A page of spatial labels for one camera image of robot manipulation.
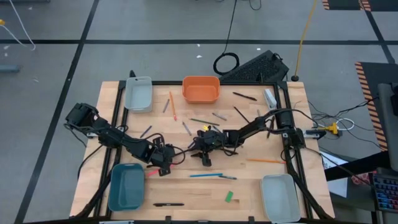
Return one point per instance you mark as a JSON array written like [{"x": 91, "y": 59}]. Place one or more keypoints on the black pencil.
[{"x": 241, "y": 114}]

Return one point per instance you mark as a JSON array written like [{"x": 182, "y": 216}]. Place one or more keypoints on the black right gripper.
[{"x": 213, "y": 140}]

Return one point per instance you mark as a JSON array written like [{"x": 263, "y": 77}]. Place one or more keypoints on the teal plastic bin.
[{"x": 126, "y": 186}]

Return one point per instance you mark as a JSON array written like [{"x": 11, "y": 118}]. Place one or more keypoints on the black aluminium table frame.
[{"x": 168, "y": 82}]

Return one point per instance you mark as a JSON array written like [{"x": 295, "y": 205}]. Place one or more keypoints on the small yellow tag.
[{"x": 205, "y": 127}]

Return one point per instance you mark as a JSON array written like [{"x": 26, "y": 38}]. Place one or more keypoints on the black desk beam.
[{"x": 357, "y": 166}]

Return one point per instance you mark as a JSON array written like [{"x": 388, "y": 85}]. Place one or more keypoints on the blue pencil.
[{"x": 205, "y": 175}]

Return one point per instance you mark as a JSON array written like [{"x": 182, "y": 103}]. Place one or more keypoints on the dark grey pen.
[{"x": 270, "y": 127}]

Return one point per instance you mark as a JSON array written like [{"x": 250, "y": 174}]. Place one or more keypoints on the light grey plastic bin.
[
  {"x": 138, "y": 96},
  {"x": 280, "y": 199}
]

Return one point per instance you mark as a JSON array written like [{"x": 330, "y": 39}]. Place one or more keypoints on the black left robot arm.
[{"x": 109, "y": 135}]

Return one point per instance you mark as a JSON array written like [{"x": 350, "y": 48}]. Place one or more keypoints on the dark green marker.
[{"x": 227, "y": 177}]

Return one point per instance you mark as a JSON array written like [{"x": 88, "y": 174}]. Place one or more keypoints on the white stapler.
[{"x": 270, "y": 99}]

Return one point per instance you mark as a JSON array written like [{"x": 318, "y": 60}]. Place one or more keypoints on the backlit computer keyboard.
[{"x": 387, "y": 193}]

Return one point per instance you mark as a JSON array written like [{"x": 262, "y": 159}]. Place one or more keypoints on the black perforated computer case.
[{"x": 255, "y": 67}]

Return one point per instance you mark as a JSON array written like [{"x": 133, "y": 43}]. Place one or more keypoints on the orange plastic bin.
[{"x": 200, "y": 93}]

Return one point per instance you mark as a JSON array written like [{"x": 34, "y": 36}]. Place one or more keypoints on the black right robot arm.
[{"x": 248, "y": 126}]

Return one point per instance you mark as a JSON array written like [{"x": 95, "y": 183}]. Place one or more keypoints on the grey equipment stand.
[{"x": 387, "y": 124}]

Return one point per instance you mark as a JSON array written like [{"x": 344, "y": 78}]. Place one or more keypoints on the blue crayon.
[{"x": 145, "y": 131}]

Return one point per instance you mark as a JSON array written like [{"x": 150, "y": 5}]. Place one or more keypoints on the green eraser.
[{"x": 229, "y": 196}]

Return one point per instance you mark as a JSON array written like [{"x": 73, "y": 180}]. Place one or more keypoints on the grey floor bar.
[{"x": 9, "y": 69}]

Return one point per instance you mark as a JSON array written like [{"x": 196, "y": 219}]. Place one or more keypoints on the small grey crayon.
[{"x": 258, "y": 113}]

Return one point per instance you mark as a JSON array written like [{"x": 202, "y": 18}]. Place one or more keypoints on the green pencil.
[{"x": 204, "y": 122}]

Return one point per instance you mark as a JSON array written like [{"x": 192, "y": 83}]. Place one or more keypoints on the yellow power plug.
[{"x": 332, "y": 128}]

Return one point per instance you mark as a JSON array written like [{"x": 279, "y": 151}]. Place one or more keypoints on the black hazard-striped mat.
[
  {"x": 345, "y": 3},
  {"x": 373, "y": 74}
]

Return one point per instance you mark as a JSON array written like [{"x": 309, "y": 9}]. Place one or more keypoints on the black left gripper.
[{"x": 160, "y": 155}]

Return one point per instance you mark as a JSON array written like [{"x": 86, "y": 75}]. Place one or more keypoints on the white paper sheet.
[{"x": 337, "y": 186}]

